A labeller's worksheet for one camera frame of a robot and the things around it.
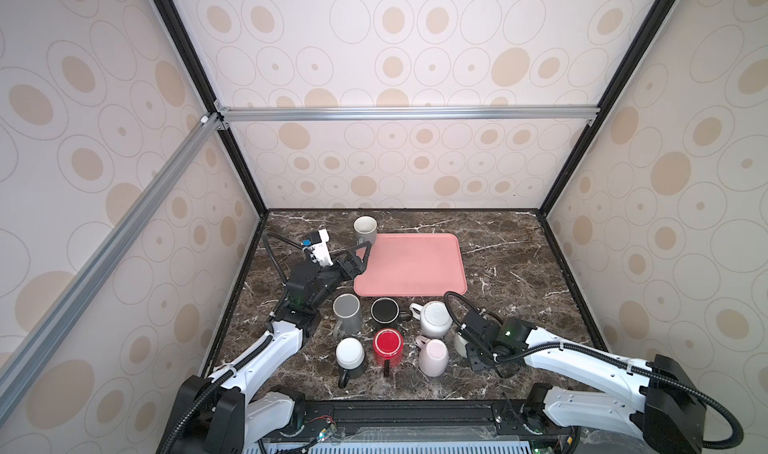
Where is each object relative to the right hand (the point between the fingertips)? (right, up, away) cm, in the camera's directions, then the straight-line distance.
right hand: (477, 358), depth 82 cm
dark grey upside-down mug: (-36, +13, +1) cm, 38 cm away
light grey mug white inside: (-33, +36, +22) cm, 53 cm away
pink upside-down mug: (-13, +3, -7) cm, 15 cm away
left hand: (-29, +31, -7) cm, 43 cm away
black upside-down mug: (-25, +13, +2) cm, 28 cm away
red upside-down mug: (-24, +4, -3) cm, 25 cm away
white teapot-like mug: (-11, +11, +1) cm, 16 cm away
